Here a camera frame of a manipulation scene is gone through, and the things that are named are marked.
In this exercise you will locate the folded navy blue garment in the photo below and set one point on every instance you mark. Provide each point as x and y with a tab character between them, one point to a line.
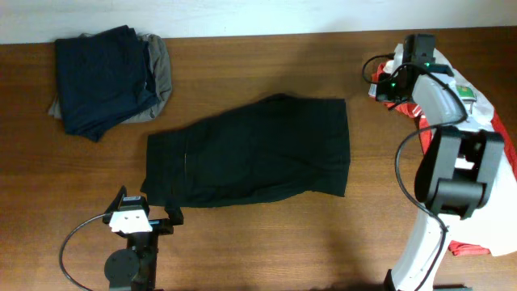
103	80

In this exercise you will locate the black shorts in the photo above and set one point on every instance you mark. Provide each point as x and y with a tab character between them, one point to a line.
263	152

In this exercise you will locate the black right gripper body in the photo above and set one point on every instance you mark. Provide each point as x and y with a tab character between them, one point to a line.
391	91

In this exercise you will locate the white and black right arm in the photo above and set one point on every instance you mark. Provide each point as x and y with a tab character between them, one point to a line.
457	173

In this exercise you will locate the folded grey garment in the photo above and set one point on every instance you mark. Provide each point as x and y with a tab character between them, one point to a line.
159	67

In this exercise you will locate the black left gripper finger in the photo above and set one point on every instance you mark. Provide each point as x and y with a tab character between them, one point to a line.
175	215
115	204

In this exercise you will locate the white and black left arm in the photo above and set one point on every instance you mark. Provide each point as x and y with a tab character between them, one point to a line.
135	266

